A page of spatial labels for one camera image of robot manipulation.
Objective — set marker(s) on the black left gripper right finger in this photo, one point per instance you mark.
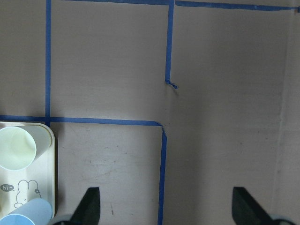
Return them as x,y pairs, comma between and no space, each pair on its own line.
247,211

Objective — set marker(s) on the light blue plastic cup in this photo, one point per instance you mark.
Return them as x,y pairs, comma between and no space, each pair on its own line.
35,212

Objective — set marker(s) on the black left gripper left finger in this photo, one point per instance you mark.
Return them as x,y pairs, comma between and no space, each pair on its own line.
88,210

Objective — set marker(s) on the white plastic cup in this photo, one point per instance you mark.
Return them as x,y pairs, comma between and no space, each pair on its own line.
20,146

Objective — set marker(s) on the cream rabbit print tray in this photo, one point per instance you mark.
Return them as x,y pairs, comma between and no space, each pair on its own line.
35,181

